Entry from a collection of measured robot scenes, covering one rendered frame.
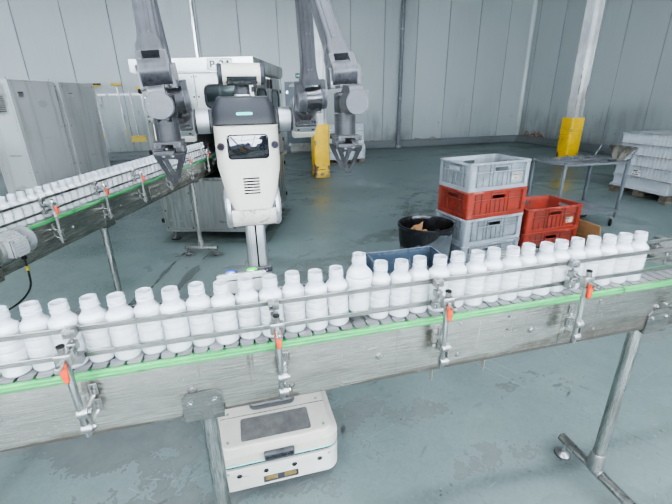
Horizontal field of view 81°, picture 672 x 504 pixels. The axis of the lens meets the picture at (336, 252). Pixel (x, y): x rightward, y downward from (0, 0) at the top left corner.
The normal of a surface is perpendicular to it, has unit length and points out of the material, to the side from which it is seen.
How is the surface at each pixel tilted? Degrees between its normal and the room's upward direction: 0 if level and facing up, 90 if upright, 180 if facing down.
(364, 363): 90
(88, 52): 90
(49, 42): 90
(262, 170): 90
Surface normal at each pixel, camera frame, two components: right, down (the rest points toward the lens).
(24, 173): -0.07, 0.36
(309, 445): 0.25, 0.35
